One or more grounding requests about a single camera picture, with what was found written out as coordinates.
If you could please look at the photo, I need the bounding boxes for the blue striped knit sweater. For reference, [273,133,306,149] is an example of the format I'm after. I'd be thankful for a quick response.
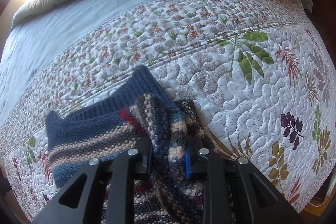
[45,64,219,224]

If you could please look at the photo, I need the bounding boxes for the floral quilted bedspread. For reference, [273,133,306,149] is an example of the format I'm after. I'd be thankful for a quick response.
[1,0,335,220]

